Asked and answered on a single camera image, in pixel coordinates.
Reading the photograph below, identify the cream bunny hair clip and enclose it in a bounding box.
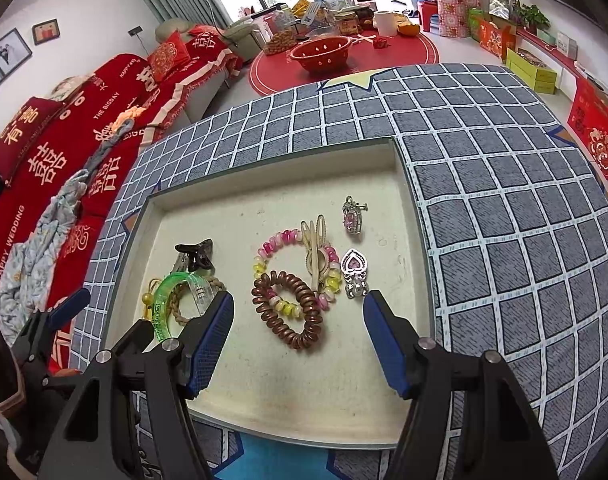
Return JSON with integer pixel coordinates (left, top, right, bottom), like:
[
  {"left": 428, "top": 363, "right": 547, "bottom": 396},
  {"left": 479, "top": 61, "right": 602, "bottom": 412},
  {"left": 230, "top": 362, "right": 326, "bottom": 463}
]
[{"left": 300, "top": 214, "right": 330, "bottom": 293}]

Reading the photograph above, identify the red printed sofa cover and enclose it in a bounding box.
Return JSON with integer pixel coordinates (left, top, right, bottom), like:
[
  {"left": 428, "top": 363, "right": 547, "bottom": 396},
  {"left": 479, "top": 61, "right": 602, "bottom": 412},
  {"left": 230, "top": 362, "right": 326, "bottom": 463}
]
[{"left": 0, "top": 25, "right": 245, "bottom": 341}]

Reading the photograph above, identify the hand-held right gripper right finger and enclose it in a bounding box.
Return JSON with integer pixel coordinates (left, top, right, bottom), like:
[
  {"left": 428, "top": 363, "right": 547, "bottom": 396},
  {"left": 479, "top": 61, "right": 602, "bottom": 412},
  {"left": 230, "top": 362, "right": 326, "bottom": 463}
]
[{"left": 362, "top": 292, "right": 560, "bottom": 480}]

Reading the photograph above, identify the brown spiral hair tie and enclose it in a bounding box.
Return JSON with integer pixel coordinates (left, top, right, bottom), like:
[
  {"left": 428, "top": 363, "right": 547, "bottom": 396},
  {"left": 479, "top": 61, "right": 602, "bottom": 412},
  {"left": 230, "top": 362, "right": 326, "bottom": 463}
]
[{"left": 251, "top": 271, "right": 324, "bottom": 352}]

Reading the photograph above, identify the green translucent bangle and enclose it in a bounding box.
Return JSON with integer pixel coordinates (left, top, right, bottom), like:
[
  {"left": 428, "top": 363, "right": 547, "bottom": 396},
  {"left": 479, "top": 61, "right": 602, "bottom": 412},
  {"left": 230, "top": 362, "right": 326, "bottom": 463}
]
[{"left": 151, "top": 271, "right": 220, "bottom": 345}]

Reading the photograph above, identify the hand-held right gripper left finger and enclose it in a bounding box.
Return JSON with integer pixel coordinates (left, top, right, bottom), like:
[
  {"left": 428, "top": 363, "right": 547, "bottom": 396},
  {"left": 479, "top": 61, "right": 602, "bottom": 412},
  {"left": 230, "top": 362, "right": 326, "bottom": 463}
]
[{"left": 36, "top": 290, "right": 236, "bottom": 480}]

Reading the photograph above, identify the pink yellow bead bracelet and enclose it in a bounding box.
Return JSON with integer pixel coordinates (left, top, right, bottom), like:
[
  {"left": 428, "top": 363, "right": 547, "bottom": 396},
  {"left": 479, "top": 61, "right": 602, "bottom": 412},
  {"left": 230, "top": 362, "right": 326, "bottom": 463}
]
[{"left": 254, "top": 229, "right": 342, "bottom": 318}]

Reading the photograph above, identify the potted green plant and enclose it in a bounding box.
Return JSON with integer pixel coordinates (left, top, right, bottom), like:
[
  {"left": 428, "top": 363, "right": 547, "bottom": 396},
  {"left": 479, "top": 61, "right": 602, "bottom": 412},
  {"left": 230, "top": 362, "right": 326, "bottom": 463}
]
[{"left": 511, "top": 0, "right": 553, "bottom": 36}]

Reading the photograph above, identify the tan braided rope bracelet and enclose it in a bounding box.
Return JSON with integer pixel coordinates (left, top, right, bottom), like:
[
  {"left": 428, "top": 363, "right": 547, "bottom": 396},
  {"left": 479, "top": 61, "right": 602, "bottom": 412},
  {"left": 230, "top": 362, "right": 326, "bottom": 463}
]
[{"left": 168, "top": 279, "right": 221, "bottom": 326}]

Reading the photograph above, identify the grey-blue shallow cardboard box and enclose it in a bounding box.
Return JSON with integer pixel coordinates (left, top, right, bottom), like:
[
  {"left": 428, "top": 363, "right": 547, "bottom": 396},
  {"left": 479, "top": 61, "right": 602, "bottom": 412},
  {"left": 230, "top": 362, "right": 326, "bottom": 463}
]
[{"left": 101, "top": 136, "right": 437, "bottom": 453}]

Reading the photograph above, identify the silver heart rhinestone brooch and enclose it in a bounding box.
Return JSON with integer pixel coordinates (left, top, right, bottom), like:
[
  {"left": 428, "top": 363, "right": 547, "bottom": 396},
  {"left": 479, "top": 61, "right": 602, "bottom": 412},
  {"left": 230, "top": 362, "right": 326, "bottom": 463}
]
[{"left": 340, "top": 247, "right": 371, "bottom": 301}]

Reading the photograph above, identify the large black picture frame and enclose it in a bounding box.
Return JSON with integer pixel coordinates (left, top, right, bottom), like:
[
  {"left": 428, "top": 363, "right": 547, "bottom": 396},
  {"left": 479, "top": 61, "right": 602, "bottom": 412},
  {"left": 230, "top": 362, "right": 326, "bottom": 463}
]
[{"left": 0, "top": 29, "right": 33, "bottom": 79}]

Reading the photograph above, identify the red patterned cushion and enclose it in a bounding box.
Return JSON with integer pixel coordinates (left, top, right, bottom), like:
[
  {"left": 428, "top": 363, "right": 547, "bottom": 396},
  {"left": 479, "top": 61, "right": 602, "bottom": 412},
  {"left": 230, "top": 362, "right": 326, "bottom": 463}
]
[{"left": 146, "top": 30, "right": 193, "bottom": 82}]

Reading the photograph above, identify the grey crumpled cloth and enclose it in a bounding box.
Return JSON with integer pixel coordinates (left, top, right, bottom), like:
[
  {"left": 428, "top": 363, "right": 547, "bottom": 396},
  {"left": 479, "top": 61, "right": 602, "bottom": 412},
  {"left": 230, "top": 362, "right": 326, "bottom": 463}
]
[{"left": 0, "top": 170, "right": 91, "bottom": 336}]

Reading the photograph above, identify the red gift box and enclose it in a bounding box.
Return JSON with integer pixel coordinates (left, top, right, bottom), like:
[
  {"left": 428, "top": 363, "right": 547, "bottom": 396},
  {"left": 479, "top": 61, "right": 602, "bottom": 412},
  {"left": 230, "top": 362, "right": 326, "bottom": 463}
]
[{"left": 566, "top": 77, "right": 608, "bottom": 181}]

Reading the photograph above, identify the red colander bowl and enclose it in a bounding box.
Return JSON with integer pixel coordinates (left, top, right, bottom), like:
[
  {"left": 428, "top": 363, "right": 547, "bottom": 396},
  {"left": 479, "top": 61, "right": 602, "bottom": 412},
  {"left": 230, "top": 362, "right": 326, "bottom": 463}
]
[{"left": 290, "top": 36, "right": 358, "bottom": 74}]

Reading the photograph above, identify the beige armchair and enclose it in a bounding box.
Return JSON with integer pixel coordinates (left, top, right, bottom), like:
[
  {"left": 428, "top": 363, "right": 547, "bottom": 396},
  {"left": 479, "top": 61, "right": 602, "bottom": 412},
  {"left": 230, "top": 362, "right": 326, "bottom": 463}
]
[{"left": 156, "top": 19, "right": 266, "bottom": 67}]

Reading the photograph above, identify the red plastic stool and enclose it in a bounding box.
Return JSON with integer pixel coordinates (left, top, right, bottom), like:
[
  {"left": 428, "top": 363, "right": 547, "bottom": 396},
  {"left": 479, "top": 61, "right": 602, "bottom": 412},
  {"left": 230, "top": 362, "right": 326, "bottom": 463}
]
[{"left": 416, "top": 0, "right": 440, "bottom": 32}]

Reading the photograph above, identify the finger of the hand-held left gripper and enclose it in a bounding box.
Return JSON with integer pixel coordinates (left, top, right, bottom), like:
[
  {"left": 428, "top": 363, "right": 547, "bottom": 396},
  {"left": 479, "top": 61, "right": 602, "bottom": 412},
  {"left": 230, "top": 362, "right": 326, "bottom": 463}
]
[{"left": 11, "top": 287, "right": 91, "bottom": 378}]

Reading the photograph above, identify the grey checked star blanket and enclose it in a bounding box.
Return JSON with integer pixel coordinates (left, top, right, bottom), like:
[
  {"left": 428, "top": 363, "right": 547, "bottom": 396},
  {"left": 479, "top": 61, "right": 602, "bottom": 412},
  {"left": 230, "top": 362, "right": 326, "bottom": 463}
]
[{"left": 66, "top": 62, "right": 608, "bottom": 480}]

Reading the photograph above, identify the basket of nuts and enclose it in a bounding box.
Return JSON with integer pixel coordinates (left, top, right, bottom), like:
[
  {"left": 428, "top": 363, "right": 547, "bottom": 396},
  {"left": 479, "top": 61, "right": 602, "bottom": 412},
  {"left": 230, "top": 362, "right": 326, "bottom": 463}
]
[{"left": 261, "top": 29, "right": 298, "bottom": 56}]

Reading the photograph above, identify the small red picture frame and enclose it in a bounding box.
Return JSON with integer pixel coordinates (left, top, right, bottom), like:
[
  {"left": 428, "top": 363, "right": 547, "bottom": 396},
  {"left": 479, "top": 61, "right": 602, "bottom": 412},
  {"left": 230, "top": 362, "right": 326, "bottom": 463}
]
[{"left": 33, "top": 19, "right": 60, "bottom": 45}]

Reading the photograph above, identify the white cup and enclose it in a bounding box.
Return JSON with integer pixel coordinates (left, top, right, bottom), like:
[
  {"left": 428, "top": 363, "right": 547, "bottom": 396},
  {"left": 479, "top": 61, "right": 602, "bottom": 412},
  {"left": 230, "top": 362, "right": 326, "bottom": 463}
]
[{"left": 373, "top": 10, "right": 399, "bottom": 39}]

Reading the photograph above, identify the round red table mat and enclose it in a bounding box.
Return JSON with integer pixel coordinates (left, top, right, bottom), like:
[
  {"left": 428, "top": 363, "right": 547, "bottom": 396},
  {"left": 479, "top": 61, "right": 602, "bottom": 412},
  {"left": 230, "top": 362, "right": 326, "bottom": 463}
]
[{"left": 249, "top": 30, "right": 440, "bottom": 99}]

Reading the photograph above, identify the stack of yellow-green boxes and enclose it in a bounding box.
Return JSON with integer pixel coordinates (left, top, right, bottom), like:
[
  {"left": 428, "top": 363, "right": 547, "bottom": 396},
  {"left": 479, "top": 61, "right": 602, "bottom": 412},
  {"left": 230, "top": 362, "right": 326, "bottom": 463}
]
[{"left": 506, "top": 47, "right": 558, "bottom": 94}]

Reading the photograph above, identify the black claw hair clip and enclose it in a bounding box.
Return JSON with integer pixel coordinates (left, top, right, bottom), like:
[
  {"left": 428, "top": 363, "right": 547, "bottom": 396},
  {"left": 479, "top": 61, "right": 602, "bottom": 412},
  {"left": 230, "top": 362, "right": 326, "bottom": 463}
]
[{"left": 174, "top": 238, "right": 216, "bottom": 271}]

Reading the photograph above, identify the pink jewelled silver brooch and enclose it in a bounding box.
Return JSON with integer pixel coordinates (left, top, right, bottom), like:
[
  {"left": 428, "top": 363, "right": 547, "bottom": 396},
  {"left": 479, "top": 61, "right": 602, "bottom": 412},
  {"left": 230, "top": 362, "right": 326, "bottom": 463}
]
[{"left": 341, "top": 196, "right": 370, "bottom": 235}]

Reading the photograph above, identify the grey peach braided rope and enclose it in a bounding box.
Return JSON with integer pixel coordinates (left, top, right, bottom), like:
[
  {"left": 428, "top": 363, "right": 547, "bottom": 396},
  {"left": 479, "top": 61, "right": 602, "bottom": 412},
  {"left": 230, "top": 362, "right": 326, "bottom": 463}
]
[{"left": 84, "top": 107, "right": 148, "bottom": 197}]

